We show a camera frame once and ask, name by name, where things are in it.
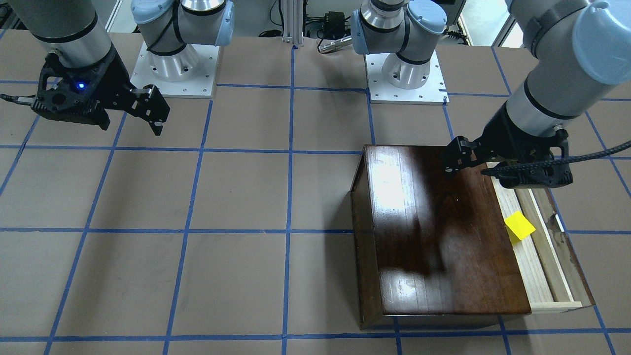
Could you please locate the dark wooden drawer cabinet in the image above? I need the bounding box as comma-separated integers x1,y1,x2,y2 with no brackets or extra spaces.
350,144,532,329

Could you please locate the white drawer handle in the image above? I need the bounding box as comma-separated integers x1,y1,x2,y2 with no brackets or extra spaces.
554,213,566,232

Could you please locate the yellow block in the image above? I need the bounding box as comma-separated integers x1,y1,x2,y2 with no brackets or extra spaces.
504,211,536,245

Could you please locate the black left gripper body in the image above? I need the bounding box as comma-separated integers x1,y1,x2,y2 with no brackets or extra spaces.
442,106,519,175

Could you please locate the silver metal cylinder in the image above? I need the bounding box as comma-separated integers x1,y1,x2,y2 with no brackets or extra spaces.
317,36,353,54

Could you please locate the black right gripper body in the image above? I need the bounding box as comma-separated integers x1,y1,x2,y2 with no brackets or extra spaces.
101,84,171,124

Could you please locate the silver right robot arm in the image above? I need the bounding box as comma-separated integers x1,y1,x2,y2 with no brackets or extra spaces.
1,0,235,136

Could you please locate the aluminium frame post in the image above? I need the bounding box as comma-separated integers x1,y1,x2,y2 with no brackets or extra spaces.
278,0,306,49

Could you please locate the black braided cable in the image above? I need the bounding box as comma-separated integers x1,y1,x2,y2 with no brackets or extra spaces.
486,141,631,176

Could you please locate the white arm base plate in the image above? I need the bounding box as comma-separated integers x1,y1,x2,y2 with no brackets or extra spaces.
130,43,221,99
364,51,450,105

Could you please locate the light wood drawer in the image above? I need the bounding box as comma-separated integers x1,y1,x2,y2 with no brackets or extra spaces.
491,177,596,314

